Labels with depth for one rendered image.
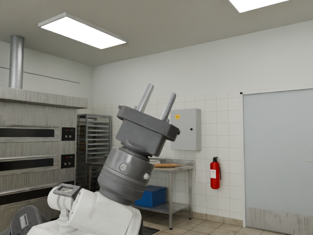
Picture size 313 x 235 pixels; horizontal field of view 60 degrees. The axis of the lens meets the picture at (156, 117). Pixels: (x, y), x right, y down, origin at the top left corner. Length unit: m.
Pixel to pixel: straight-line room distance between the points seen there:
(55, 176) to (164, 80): 2.54
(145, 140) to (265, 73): 4.04
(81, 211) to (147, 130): 0.18
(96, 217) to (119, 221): 0.04
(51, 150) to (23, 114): 0.70
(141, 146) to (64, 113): 4.19
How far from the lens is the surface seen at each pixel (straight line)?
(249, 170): 4.49
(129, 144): 0.49
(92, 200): 0.50
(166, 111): 0.51
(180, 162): 4.85
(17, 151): 4.25
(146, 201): 4.65
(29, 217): 1.01
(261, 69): 4.50
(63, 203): 0.82
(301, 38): 4.51
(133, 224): 0.51
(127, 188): 0.48
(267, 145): 4.40
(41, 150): 4.42
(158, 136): 0.49
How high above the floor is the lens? 1.37
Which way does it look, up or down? 4 degrees up
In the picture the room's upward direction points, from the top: straight up
